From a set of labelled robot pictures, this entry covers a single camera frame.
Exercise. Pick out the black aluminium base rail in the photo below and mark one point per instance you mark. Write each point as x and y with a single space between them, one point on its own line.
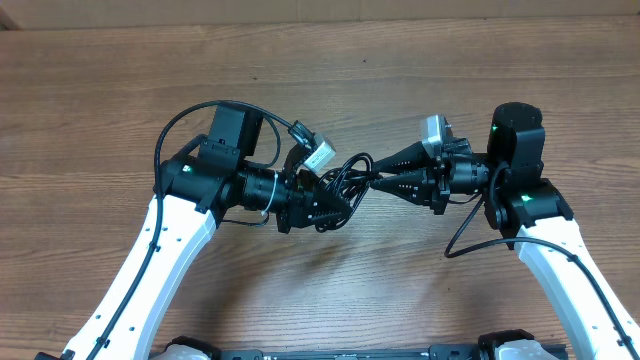
512 344

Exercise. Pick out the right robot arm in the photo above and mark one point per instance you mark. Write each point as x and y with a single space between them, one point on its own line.
532 216

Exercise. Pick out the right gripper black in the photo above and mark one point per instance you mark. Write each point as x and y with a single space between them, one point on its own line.
421 189

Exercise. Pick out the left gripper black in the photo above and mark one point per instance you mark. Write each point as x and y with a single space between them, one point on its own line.
299 210

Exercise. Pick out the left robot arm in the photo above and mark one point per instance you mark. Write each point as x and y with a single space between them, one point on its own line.
250 158

